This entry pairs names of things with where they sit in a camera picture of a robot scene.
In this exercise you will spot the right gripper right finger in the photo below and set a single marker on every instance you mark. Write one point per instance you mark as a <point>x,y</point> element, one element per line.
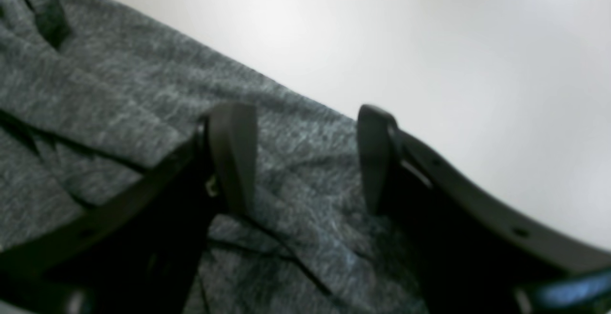
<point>473,254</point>

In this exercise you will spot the grey long-sleeve t-shirt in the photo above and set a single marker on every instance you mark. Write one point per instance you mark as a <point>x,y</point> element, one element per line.
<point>93,94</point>

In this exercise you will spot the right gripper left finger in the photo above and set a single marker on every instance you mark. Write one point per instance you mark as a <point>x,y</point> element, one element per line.
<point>139,252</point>

